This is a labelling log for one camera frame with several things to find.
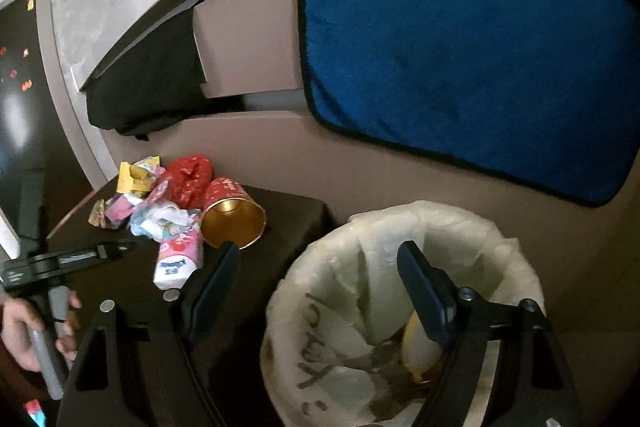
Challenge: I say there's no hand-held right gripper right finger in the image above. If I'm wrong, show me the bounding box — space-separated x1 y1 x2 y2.
396 241 585 427

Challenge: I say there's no person's left hand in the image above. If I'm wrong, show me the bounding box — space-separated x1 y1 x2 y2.
0 289 84 374

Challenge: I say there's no red blue packet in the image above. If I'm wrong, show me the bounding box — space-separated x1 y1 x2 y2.
22 399 49 427

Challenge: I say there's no white-lined waste bin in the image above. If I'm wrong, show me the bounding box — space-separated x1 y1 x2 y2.
265 199 548 427

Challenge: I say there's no red plastic bag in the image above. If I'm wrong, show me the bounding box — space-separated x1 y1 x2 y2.
159 154 214 210

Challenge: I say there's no black cloth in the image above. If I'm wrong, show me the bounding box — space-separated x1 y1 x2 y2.
86 0 208 142

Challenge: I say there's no red paper cup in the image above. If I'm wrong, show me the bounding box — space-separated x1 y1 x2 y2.
200 177 267 251

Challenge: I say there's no pink white toothpaste box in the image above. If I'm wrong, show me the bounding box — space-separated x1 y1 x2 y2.
152 231 206 292

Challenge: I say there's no yellow wrapper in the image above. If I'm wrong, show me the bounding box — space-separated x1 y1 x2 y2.
116 155 166 196

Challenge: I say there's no white blue crumpled wrapper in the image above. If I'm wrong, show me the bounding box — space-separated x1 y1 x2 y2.
130 199 201 244

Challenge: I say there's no black glossy cabinet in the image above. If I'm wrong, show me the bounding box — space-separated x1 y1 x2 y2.
0 0 68 258

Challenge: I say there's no blue fleece towel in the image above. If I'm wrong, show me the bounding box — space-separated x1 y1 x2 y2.
296 0 635 208

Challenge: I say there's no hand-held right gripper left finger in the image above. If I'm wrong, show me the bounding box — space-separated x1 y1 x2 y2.
56 241 242 427

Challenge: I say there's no pink printed wrapper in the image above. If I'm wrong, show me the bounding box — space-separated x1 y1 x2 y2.
88 194 149 231

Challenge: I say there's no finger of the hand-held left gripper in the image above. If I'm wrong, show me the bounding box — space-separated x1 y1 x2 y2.
96 240 137 261

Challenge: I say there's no yellow peel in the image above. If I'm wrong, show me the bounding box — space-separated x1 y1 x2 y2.
402 311 444 384

